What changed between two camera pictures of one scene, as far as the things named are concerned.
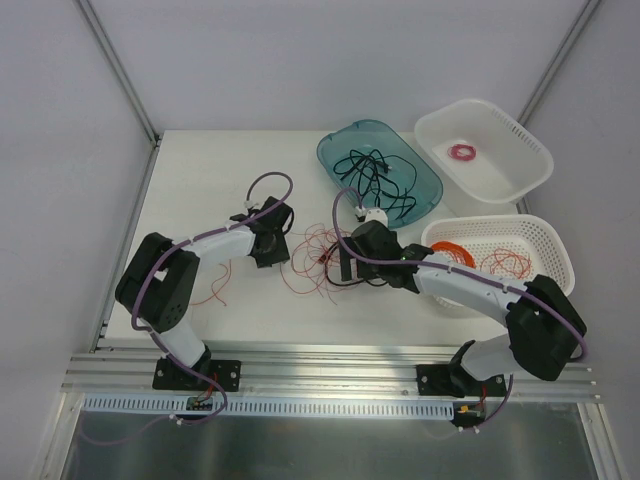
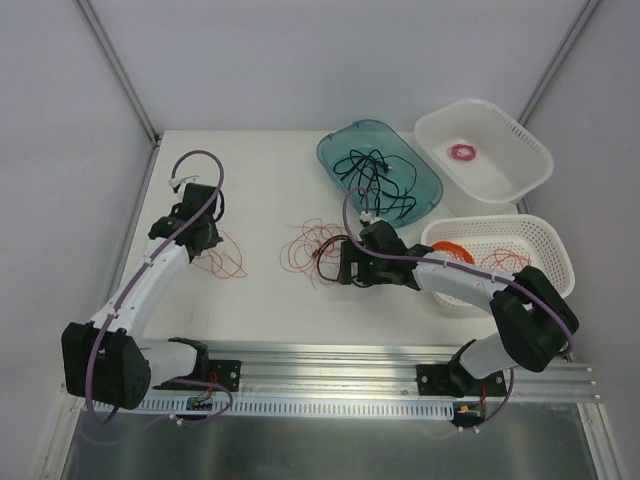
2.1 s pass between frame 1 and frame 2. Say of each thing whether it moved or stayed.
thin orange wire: stayed
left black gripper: moved
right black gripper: stayed
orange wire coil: stayed
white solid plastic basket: stayed
